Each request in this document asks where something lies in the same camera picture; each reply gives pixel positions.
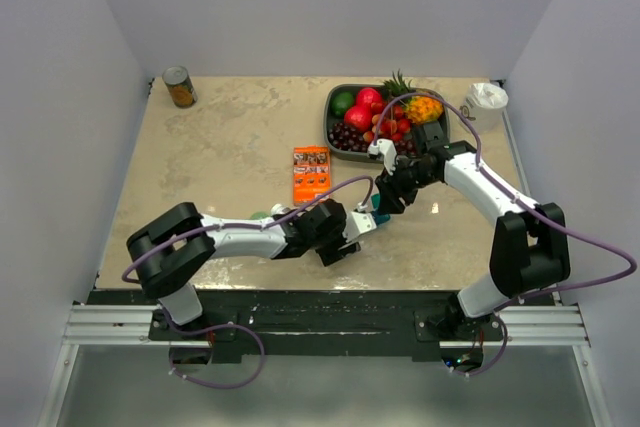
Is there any red apple lower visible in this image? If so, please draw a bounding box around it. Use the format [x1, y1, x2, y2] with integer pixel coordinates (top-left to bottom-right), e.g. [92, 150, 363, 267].
[343, 105, 373, 133]

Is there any red cherry cluster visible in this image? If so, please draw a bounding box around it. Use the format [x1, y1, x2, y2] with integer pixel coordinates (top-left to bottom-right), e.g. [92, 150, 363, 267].
[362, 102, 411, 144]

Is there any green lime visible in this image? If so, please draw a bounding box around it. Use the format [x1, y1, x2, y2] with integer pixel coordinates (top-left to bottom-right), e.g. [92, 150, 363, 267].
[330, 92, 355, 118]

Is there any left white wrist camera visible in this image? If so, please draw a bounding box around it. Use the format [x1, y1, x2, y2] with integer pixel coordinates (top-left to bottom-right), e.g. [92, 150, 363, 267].
[344, 203, 377, 242]

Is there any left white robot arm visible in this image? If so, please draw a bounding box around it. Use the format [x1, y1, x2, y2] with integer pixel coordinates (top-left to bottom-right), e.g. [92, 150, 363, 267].
[127, 199, 376, 339]

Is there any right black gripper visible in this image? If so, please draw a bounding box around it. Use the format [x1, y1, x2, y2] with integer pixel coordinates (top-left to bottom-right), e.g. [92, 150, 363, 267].
[375, 157, 438, 216]

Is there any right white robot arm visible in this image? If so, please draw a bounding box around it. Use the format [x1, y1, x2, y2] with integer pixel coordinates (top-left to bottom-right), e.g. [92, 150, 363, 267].
[367, 139, 570, 340]

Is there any green pill bottle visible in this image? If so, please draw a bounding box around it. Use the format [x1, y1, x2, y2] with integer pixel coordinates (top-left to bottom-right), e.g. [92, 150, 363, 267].
[249, 211, 271, 221]

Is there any aluminium rail frame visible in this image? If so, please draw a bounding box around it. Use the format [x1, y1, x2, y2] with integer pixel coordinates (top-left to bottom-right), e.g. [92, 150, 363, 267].
[63, 305, 590, 347]

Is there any small pineapple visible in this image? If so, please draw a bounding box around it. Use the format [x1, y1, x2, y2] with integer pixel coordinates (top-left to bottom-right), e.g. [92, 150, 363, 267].
[383, 70, 444, 125]

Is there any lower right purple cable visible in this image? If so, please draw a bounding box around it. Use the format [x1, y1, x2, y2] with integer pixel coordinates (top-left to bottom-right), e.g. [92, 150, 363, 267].
[447, 314, 510, 379]

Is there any purple cable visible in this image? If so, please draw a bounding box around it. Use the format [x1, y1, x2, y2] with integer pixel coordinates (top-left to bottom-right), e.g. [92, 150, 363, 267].
[120, 175, 376, 284]
[447, 314, 510, 379]
[159, 311, 266, 391]
[371, 91, 639, 309]

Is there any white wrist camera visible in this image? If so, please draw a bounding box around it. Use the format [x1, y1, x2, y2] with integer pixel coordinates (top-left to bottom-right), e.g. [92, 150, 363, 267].
[367, 139, 397, 174]
[344, 203, 377, 242]

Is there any white blue pill bottle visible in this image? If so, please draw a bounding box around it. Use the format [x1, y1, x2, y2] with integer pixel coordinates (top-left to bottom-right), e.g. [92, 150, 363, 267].
[270, 203, 293, 219]

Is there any grey fruit tray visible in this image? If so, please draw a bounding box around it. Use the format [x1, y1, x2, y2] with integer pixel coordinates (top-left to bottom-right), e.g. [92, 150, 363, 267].
[324, 84, 451, 163]

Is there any teal weekly pill organizer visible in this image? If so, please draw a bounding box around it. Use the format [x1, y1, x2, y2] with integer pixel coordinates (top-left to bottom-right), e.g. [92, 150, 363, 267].
[371, 194, 391, 226]

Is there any tin can yellow label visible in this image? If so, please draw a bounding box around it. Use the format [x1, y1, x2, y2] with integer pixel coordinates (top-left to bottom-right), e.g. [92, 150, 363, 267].
[162, 66, 197, 108]

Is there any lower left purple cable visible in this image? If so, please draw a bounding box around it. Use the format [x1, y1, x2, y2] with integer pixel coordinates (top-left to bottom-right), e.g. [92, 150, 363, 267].
[159, 311, 266, 391]

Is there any orange cardboard box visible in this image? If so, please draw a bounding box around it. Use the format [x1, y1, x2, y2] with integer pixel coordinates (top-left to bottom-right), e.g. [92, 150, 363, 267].
[292, 146, 331, 207]

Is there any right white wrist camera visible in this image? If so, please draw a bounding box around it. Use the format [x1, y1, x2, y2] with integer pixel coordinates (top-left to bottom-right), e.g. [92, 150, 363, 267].
[367, 139, 397, 174]

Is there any red apple upper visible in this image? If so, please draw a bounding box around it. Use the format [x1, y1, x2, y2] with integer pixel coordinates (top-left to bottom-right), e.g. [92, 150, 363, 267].
[355, 87, 383, 108]

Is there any dark grape bunch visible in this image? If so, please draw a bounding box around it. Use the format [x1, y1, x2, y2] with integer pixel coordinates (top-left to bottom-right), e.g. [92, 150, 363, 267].
[327, 122, 418, 157]

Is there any red apple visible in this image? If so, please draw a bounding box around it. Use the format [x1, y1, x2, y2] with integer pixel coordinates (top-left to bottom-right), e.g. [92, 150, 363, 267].
[355, 87, 383, 108]
[343, 105, 373, 133]

